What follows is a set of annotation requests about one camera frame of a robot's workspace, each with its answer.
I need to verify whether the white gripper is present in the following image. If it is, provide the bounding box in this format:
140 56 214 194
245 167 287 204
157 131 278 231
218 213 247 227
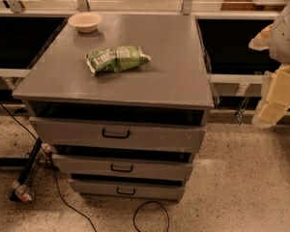
248 1 290 129

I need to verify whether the grey drawer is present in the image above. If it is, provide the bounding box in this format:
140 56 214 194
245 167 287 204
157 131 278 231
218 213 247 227
30 117 205 153
68 179 185 201
53 154 192 182

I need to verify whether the grey drawer cabinet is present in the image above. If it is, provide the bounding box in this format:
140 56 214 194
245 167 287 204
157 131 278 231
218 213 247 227
12 13 215 203

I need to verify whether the grey top drawer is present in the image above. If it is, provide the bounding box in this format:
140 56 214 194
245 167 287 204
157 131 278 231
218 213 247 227
30 117 205 153

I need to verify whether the grey bottom drawer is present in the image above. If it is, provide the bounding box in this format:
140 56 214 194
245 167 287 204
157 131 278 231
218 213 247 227
68 179 185 201

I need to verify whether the green chip bag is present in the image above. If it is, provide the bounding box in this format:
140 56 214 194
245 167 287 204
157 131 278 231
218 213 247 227
85 45 151 74

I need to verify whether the beige bowl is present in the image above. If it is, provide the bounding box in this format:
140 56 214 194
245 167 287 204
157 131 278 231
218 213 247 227
68 12 102 33

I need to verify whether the black metal stand leg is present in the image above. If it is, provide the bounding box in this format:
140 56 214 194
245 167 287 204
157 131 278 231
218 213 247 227
10 138 42 201

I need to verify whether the plastic water bottle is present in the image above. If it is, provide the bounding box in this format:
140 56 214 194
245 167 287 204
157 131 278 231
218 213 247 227
12 181 35 202

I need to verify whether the black looped cable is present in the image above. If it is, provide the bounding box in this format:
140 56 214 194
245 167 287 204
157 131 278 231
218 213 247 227
132 200 170 232

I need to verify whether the black floor cable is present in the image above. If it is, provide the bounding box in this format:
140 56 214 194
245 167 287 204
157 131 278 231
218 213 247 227
0 94 98 232

